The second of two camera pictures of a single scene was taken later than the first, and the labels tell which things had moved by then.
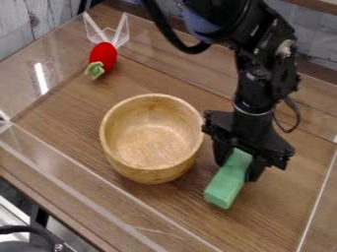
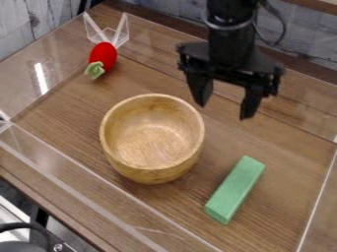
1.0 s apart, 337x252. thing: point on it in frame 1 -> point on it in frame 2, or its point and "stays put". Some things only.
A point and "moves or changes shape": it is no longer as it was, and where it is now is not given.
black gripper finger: [257, 166] -> [251, 100]
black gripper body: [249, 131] -> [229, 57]
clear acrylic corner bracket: [98, 35] stays put
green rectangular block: [223, 189] moves or changes shape
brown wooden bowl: [151, 135] stays put
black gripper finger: [222, 150] -> [202, 86]
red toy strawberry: [103, 58] stays put
